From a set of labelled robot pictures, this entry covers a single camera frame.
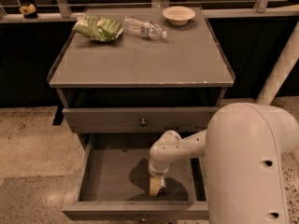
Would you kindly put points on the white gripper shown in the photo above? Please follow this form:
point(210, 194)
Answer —
point(154, 171)

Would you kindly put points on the silver green 7up can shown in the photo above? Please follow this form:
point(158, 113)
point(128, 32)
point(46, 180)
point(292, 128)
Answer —
point(162, 184)

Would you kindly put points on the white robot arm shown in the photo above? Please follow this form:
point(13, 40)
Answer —
point(243, 146)

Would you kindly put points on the open grey middle drawer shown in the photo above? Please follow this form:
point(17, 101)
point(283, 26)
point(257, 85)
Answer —
point(115, 183)

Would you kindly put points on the brass top drawer knob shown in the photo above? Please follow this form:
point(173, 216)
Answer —
point(143, 123)

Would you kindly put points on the closed grey top drawer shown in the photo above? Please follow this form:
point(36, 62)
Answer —
point(126, 119)

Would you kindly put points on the grey drawer cabinet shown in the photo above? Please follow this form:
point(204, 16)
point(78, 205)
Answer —
point(187, 69)

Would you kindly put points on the clear plastic water bottle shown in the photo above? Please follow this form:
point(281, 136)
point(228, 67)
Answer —
point(144, 29)

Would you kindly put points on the green chip bag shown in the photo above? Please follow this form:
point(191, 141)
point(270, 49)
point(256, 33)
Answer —
point(98, 28)

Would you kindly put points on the white paper bowl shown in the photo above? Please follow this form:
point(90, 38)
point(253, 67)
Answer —
point(178, 15)

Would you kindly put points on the small yellow black object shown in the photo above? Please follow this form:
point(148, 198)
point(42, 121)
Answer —
point(28, 11)

